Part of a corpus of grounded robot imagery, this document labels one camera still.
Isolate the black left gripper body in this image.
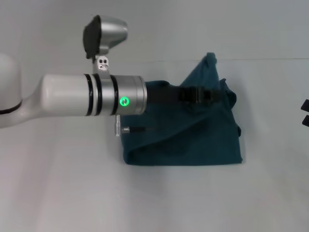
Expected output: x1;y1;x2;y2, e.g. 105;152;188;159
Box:
144;85;201;107

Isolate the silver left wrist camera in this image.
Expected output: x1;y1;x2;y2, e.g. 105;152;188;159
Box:
94;55;111;74

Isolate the blue shirt with white print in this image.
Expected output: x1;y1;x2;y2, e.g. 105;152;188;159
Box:
120;52;243;167

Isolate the dark cable with silver plug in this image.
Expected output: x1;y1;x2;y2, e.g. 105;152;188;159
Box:
114;114;155;138

